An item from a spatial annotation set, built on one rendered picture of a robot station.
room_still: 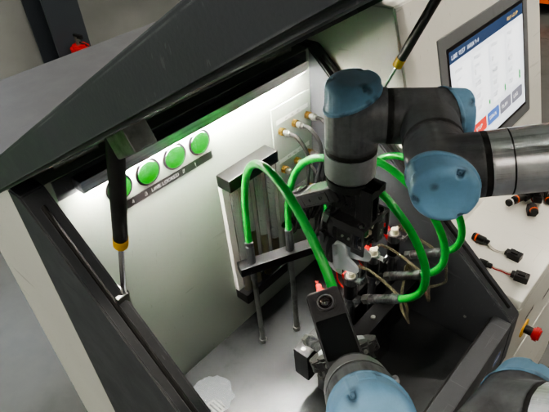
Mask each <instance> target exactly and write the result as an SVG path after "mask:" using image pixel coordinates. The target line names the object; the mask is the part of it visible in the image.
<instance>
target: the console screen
mask: <svg viewBox="0 0 549 412"><path fill-rule="evenodd" d="M436 45H437V52H438V60H439V67H440V82H441V86H447V87H464V88H468V89H470V90H471V91H472V92H473V94H474V96H475V106H476V121H475V131H474V132H478V131H484V130H491V129H498V128H510V127H512V126H513V125H514V124H515V123H516V122H517V121H518V120H519V119H520V118H521V117H522V116H523V115H524V114H525V113H526V112H527V111H528V110H529V109H530V106H529V48H528V18H527V0H499V1H497V2H495V3H494V4H493V5H492V6H490V7H488V8H486V9H485V10H483V11H482V12H481V13H479V14H478V15H476V16H474V17H472V18H471V19H469V20H468V21H467V22H465V23H464V24H462V25H460V26H458V27H457V28H456V29H454V30H453V31H451V32H450V33H448V34H446V35H445V36H443V37H442V38H440V39H439V40H437V41H436Z"/></svg>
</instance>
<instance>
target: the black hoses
mask: <svg viewBox="0 0 549 412"><path fill-rule="evenodd" d="M315 119H316V120H319V121H321V122H322V123H323V125H324V119H323V118H322V117H319V116H317V117H316V118H315ZM303 128H306V129H308V130H309V131H310V133H311V134H312V135H313V136H314V138H315V140H316V141H317V142H318V145H319V153H320V154H323V153H324V148H323V144H322V142H321V140H320V138H319V136H318V135H317V133H316V132H315V130H314V129H313V128H312V127H311V126H309V125H306V124H304V125H303ZM289 136H290V137H293V138H295V139H296V140H297V141H298V143H299V144H300V145H301V147H302V149H303V150H304V152H305V155H306V157H307V156H309V155H310V154H309V151H308V149H307V147H306V145H305V144H304V142H303V141H302V139H301V138H300V137H299V136H298V135H297V134H294V133H290V135H289ZM322 165H323V162H319V166H318V170H316V169H315V167H314V166H313V165H312V164H311V163H310V164H308V165H306V184H305V185H309V183H310V169H311V170H312V171H313V173H314V175H315V176H316V178H315V183H318V182H322V181H326V176H325V174H324V178H323V180H322V179H321V177H320V173H321V169H322ZM321 206H322V205H319V206H317V208H316V206H314V207H309V208H307V209H306V210H305V209H303V211H304V213H305V215H306V216H307V218H308V220H310V219H311V218H314V217H315V216H316V215H317V213H318V219H317V223H316V227H315V234H317V233H318V231H319V225H320V222H321V212H320V208H321ZM292 224H293V225H294V228H293V234H294V233H295V232H296V231H297V229H301V226H300V225H299V222H298V220H297V222H295V221H294V220H293V219H292Z"/></svg>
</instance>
